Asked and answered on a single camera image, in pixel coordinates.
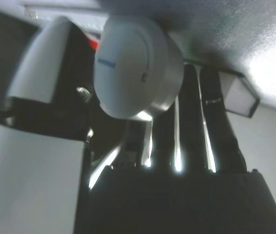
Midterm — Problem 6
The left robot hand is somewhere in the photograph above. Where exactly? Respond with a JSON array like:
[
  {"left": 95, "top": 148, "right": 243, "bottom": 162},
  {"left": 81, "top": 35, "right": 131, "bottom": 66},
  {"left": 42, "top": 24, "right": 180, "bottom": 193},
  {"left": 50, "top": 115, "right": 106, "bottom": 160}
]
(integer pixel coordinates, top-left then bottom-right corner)
[{"left": 0, "top": 16, "right": 276, "bottom": 234}]

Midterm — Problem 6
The grey tape measure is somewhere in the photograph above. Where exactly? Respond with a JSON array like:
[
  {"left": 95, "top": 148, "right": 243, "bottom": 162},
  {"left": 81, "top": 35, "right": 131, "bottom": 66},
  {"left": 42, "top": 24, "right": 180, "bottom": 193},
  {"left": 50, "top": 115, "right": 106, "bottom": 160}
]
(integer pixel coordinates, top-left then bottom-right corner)
[{"left": 93, "top": 15, "right": 185, "bottom": 122}]

